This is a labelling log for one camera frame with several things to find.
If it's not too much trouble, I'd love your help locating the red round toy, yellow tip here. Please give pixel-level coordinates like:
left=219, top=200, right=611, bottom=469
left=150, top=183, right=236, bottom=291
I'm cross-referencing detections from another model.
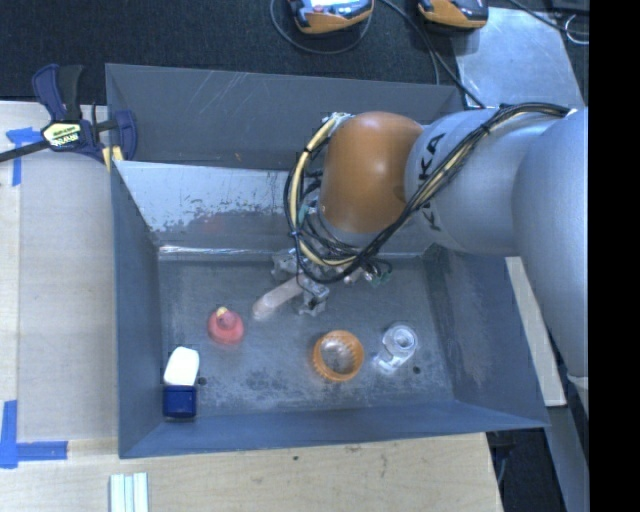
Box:
left=206, top=305, right=246, bottom=347

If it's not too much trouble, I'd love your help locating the grey metal bin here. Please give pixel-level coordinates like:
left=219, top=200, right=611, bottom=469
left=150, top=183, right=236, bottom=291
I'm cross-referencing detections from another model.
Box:
left=104, top=62, right=552, bottom=460

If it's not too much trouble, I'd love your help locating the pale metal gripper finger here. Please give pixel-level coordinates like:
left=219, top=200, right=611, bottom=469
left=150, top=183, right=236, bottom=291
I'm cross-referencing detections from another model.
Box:
left=251, top=276, right=306, bottom=322
left=298, top=280, right=332, bottom=317

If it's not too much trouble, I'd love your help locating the blue bottle with white cap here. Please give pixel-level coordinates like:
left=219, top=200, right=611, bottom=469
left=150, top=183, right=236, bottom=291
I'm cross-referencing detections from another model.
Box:
left=161, top=345, right=202, bottom=421

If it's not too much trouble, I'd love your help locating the orange ribbed plastic cup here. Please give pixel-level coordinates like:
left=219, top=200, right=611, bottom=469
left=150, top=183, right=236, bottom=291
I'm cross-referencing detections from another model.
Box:
left=312, top=329, right=366, bottom=384

